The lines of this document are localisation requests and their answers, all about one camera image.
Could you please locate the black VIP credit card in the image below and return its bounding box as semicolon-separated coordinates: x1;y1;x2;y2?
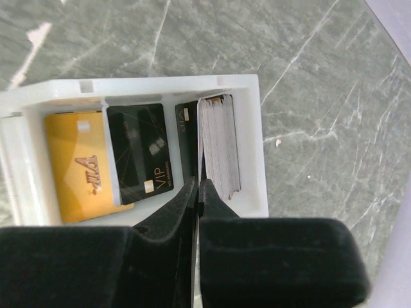
103;103;174;206

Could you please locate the white card tray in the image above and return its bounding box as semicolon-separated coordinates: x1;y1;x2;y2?
1;74;268;226

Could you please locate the white card stack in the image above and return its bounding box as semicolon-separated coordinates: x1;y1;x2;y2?
197;94;241;201

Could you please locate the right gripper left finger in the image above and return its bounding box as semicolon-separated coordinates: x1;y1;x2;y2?
1;178;197;307

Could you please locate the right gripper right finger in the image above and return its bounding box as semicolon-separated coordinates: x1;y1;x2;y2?
199;180;371;307

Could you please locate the gold credit card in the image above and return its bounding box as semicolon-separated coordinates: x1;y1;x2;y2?
44;110;134;223

